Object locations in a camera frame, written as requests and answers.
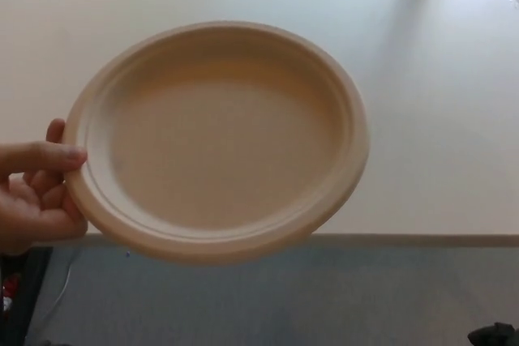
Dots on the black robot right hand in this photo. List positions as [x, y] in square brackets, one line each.
[496, 334]

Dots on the beige paper plate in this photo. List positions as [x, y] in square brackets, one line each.
[227, 147]

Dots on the person's bare hand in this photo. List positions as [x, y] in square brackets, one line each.
[28, 196]

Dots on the black bag with red print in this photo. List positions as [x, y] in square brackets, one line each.
[18, 293]

